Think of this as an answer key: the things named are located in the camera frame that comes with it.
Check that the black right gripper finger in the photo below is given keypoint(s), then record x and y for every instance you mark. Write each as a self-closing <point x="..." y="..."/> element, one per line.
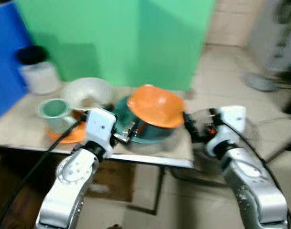
<point x="189" y="126"/>

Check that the orange plastic bowl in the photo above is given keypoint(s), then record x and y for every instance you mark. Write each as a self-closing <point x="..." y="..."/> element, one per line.
<point x="157" y="106"/>

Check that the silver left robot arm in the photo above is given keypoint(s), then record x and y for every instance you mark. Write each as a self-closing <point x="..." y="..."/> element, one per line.
<point x="69" y="183"/>

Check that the teal plastic bowl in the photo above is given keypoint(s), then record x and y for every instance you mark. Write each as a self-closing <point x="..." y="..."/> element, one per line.
<point x="152" y="134"/>

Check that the white plastic bowl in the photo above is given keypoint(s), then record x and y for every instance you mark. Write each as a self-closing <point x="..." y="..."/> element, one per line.
<point x="86" y="93"/>

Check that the brown cardboard box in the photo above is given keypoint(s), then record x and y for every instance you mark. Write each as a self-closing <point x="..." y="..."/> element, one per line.
<point x="109" y="181"/>

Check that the green plastic cup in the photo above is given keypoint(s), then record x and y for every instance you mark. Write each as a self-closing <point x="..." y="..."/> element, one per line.
<point x="54" y="114"/>

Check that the green board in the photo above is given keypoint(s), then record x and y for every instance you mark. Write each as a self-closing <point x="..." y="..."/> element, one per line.
<point x="116" y="38"/>

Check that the grey round stand base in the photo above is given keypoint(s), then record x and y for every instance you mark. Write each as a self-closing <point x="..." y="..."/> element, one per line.
<point x="260" y="81"/>

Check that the white container with black lid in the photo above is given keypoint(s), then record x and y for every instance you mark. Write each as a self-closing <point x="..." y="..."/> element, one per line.
<point x="38" y="76"/>

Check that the blue board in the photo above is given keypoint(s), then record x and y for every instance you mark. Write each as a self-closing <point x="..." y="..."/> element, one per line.
<point x="5" y="57"/>

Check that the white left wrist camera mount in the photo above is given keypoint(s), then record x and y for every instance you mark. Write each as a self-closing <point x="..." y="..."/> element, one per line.
<point x="100" y="125"/>

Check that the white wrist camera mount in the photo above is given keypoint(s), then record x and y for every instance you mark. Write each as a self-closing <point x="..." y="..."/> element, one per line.
<point x="232" y="119"/>
<point x="100" y="125"/>

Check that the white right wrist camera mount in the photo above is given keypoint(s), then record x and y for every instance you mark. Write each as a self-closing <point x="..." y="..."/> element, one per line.
<point x="232" y="119"/>

